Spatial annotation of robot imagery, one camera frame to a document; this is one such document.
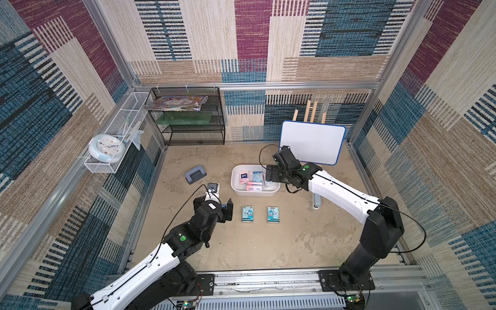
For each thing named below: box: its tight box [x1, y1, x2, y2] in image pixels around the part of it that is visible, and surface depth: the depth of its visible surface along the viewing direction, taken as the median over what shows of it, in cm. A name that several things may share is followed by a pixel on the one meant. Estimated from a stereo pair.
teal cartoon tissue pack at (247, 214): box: [241, 205, 254, 223], surface depth 91 cm
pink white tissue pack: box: [246, 181, 263, 192], surface depth 93 cm
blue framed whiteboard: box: [279, 120, 347, 166], surface depth 95 cm
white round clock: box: [87, 133, 126, 164], surface depth 68 cm
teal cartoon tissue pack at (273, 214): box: [266, 206, 280, 225], surface depth 91 cm
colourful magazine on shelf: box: [144, 95, 209, 112], surface depth 83 cm
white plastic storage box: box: [229, 164, 281, 197], surface depth 101 cm
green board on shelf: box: [155, 112, 213, 125], surface depth 98 cm
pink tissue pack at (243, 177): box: [238, 170, 250, 185], surface depth 104 cm
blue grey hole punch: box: [184, 165, 208, 185], surface depth 106 cm
